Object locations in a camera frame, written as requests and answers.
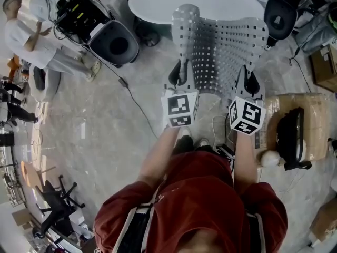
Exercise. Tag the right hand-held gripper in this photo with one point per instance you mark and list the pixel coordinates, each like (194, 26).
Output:
(247, 115)

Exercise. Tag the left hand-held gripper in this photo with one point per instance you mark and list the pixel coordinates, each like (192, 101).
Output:
(179, 107)

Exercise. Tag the white perforated rubber mat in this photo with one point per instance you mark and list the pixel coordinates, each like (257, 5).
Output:
(210, 49)

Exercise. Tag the person's left forearm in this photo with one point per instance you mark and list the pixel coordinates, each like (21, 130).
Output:
(158, 154)

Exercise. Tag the person's right forearm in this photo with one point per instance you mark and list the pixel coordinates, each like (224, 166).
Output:
(245, 162)

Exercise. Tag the taped cardboard box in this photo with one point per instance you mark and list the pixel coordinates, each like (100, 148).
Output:
(284, 101)

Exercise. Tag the person's left white shoe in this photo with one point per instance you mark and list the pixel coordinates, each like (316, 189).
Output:
(186, 132)

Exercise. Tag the person's white shoe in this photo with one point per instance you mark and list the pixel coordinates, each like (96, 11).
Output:
(186, 132)
(203, 142)

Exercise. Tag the black waist bag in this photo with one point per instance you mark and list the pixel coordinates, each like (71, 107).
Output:
(287, 136)

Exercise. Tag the person's black trousers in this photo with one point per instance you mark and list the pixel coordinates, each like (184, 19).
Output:
(184, 145)

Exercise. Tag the person's right white shoe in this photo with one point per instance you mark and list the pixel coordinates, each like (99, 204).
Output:
(203, 142)

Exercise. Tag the black waist device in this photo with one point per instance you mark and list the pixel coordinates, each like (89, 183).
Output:
(225, 154)

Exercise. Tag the white round ball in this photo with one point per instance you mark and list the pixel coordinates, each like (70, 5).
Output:
(269, 158)

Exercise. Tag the person's red shirt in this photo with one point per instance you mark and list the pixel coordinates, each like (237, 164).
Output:
(200, 194)

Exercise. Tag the small cardboard box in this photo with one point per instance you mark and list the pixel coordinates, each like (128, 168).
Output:
(326, 220)

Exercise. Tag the black office chair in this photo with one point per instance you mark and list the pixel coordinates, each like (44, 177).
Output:
(55, 202)

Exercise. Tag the round wooden table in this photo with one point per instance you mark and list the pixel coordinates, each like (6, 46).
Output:
(27, 173)

